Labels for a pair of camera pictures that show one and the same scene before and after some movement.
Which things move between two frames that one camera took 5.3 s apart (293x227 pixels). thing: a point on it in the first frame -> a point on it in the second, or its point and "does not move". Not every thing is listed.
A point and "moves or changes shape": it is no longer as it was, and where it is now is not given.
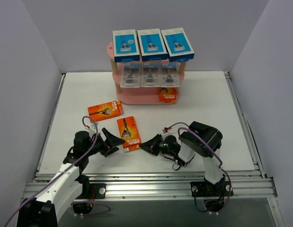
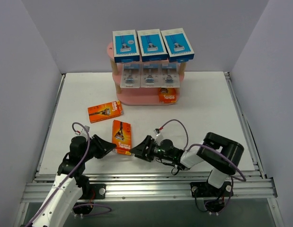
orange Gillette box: [167, 94] does not move
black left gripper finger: [112, 140] -> [99, 147]
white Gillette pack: [151, 74] does not move
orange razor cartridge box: [128, 132] moves or changes shape
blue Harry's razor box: [178, 47] does not move
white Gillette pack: [130, 74] does not move
